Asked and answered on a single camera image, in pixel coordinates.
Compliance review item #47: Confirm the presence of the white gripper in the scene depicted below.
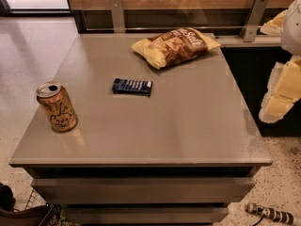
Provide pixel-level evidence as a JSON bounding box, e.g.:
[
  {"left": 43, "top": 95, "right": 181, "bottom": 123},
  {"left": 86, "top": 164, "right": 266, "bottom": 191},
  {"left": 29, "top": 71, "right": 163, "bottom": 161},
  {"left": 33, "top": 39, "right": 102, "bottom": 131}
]
[{"left": 259, "top": 10, "right": 301, "bottom": 123}]

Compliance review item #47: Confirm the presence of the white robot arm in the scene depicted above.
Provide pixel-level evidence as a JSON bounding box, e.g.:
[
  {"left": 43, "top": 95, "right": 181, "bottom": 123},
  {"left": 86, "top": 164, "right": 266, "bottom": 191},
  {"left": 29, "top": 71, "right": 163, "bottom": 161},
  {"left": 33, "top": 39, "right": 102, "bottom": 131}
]
[{"left": 259, "top": 0, "right": 301, "bottom": 123}]

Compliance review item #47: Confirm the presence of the orange La Croix can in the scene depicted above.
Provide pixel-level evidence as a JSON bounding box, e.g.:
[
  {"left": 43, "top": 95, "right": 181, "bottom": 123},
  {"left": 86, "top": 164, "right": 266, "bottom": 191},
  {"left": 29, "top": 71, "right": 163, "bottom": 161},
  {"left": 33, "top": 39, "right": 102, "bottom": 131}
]
[{"left": 36, "top": 81, "right": 78, "bottom": 132}]

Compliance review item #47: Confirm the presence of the black white striped power strip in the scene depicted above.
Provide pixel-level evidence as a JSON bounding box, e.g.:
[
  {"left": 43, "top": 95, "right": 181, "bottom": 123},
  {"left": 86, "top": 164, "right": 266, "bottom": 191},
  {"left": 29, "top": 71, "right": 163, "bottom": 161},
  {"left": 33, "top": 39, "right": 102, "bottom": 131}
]
[{"left": 245, "top": 202, "right": 299, "bottom": 226}]

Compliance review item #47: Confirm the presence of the blue snack bar wrapper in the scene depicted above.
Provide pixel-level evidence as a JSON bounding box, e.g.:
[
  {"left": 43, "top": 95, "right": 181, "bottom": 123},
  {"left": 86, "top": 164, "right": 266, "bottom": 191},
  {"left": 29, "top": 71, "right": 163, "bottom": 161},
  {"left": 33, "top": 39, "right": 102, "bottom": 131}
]
[{"left": 112, "top": 78, "right": 152, "bottom": 97}]

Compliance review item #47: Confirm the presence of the upper grey drawer front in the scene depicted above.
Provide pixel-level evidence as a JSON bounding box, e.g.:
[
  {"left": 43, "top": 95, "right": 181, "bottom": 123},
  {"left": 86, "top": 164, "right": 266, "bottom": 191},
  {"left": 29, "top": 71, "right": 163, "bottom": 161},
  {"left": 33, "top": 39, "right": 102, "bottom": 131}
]
[{"left": 32, "top": 178, "right": 255, "bottom": 204}]

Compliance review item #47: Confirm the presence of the grey drawer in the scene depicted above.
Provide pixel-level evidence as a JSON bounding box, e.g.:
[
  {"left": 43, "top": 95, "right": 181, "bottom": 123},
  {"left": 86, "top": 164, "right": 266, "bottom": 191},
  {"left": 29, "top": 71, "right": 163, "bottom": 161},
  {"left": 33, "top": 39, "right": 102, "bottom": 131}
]
[
  {"left": 32, "top": 178, "right": 255, "bottom": 204},
  {"left": 64, "top": 207, "right": 229, "bottom": 225}
]

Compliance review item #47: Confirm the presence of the lower grey drawer front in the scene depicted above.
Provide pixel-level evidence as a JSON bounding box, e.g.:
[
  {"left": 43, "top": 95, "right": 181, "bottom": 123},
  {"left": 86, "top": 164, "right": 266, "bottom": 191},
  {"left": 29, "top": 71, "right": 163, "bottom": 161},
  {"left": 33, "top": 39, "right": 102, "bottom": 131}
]
[{"left": 64, "top": 207, "right": 229, "bottom": 225}]

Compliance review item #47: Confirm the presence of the right metal wall bracket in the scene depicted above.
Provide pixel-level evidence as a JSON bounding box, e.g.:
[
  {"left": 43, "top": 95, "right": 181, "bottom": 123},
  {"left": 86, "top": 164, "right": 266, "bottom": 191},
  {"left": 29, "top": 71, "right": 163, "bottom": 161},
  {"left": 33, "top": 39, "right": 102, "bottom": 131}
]
[{"left": 240, "top": 0, "right": 269, "bottom": 42}]

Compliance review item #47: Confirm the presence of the metal wall bracket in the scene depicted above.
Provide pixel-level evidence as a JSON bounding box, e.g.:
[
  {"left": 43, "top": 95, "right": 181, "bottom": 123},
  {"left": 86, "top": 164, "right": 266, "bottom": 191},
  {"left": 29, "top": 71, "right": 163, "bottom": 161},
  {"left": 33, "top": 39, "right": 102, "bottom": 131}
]
[
  {"left": 240, "top": 0, "right": 269, "bottom": 42},
  {"left": 109, "top": 0, "right": 126, "bottom": 33}
]

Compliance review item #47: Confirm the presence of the left metal wall bracket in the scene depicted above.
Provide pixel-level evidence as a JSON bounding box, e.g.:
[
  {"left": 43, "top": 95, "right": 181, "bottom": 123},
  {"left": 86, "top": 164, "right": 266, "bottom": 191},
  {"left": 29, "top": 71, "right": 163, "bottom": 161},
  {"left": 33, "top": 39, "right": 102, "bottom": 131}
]
[{"left": 109, "top": 0, "right": 126, "bottom": 33}]

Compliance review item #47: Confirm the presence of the wire basket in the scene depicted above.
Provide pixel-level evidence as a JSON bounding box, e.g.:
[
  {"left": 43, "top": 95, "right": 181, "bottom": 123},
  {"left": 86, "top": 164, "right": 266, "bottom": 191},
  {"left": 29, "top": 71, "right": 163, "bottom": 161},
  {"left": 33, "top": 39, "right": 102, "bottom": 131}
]
[{"left": 25, "top": 189, "right": 80, "bottom": 226}]

